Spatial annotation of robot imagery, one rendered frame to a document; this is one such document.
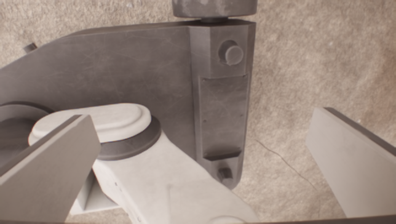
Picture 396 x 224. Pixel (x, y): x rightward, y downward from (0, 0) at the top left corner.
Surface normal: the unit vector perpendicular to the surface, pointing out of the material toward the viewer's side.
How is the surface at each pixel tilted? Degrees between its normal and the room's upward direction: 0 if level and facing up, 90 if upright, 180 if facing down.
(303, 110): 0
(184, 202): 115
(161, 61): 0
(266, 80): 0
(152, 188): 90
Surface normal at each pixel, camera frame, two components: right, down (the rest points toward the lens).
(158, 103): 0.19, 0.47
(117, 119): -0.04, -0.87
